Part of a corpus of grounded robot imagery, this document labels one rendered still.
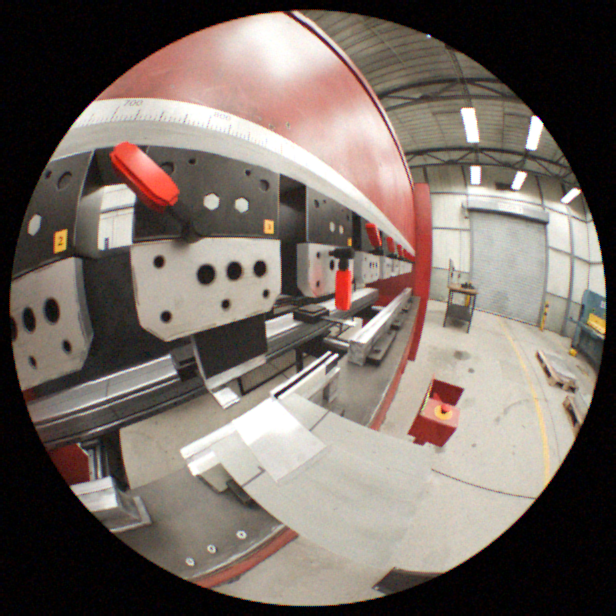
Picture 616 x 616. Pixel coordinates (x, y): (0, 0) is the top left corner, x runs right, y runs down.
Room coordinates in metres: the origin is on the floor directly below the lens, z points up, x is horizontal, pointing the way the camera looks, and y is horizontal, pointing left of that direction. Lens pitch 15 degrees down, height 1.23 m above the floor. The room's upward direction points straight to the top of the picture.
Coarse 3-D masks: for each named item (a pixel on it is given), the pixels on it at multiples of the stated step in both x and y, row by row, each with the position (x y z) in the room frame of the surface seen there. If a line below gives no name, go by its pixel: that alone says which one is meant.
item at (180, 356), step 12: (180, 348) 0.32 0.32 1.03; (192, 348) 0.33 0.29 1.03; (180, 360) 0.27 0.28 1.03; (192, 360) 0.29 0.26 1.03; (180, 372) 0.25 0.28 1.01; (192, 372) 0.27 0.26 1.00; (204, 384) 0.24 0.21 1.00; (216, 396) 0.21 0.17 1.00; (228, 396) 0.21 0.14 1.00; (228, 408) 0.19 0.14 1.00
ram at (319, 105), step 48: (192, 48) 0.07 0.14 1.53; (240, 48) 0.12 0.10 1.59; (288, 48) 0.19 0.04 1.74; (144, 96) 0.06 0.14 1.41; (192, 96) 0.10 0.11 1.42; (240, 96) 0.15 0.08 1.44; (288, 96) 0.21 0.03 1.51; (336, 96) 0.34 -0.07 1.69; (96, 144) 0.04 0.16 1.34; (144, 144) 0.08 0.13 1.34; (192, 144) 0.12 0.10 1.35; (240, 144) 0.16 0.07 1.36; (336, 144) 0.32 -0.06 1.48; (384, 144) 0.71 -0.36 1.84; (336, 192) 0.31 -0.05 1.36; (384, 192) 0.60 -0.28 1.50
